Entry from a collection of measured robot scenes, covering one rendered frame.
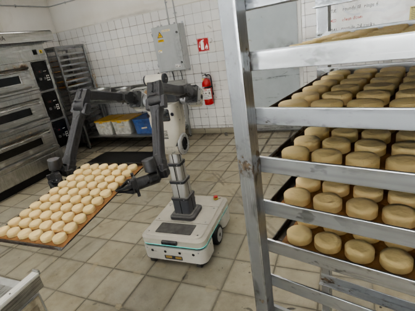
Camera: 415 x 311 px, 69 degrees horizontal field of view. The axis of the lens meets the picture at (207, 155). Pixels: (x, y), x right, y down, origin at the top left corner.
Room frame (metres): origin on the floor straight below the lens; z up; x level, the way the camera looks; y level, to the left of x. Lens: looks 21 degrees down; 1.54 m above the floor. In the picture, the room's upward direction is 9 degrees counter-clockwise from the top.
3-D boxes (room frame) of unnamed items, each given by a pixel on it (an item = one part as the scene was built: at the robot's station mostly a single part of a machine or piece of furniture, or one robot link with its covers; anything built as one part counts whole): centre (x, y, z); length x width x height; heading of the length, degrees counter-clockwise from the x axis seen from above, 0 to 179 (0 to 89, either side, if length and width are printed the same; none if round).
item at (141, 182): (1.28, 0.33, 0.98); 0.07 x 0.07 x 0.10; 21
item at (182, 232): (2.13, 0.25, 0.24); 0.68 x 0.53 x 0.41; 157
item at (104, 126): (5.53, 1.68, 0.36); 0.47 x 0.39 x 0.26; 152
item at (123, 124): (5.36, 1.32, 0.36); 0.47 x 0.38 x 0.26; 154
